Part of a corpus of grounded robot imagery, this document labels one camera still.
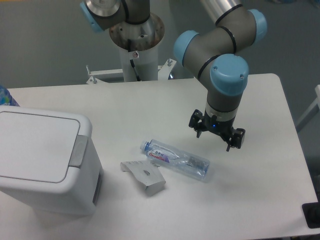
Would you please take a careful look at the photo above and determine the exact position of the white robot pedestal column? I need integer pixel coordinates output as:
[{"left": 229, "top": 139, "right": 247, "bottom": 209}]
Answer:
[{"left": 109, "top": 13, "right": 165, "bottom": 81}]

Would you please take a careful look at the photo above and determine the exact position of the black table clamp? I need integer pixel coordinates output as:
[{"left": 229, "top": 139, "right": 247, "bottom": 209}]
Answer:
[{"left": 302, "top": 202, "right": 320, "bottom": 229}]

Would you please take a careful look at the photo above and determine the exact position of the flattened grey cardboard box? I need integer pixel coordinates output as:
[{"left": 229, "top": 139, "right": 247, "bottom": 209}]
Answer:
[{"left": 120, "top": 160, "right": 166, "bottom": 197}]

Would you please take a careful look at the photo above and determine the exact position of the blue patterned bottle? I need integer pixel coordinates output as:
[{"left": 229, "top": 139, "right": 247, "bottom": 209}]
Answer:
[{"left": 0, "top": 85, "right": 20, "bottom": 107}]

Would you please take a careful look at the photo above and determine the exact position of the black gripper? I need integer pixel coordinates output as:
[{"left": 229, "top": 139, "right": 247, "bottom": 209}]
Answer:
[{"left": 188, "top": 109, "right": 246, "bottom": 152}]

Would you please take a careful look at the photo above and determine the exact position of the black cable on pedestal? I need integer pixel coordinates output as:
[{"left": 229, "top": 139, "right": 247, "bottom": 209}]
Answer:
[{"left": 127, "top": 38, "right": 141, "bottom": 82}]

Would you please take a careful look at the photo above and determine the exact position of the white furniture piece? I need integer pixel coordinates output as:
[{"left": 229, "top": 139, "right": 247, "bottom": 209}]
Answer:
[{"left": 295, "top": 84, "right": 320, "bottom": 133}]

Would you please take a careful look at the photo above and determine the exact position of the clear plastic water bottle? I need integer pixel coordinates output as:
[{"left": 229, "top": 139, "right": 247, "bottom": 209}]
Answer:
[{"left": 140, "top": 139, "right": 210, "bottom": 181}]

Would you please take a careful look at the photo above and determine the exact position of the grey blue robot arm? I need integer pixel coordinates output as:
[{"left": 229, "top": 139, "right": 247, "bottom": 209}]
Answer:
[{"left": 80, "top": 0, "right": 268, "bottom": 149}]

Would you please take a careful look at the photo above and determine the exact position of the white trash can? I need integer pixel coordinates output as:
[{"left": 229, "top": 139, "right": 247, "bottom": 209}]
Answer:
[{"left": 0, "top": 106, "right": 104, "bottom": 215}]

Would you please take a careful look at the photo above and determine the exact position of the white pedestal base frame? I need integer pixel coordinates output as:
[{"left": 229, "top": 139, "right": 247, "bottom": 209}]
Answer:
[{"left": 85, "top": 58, "right": 195, "bottom": 85}]

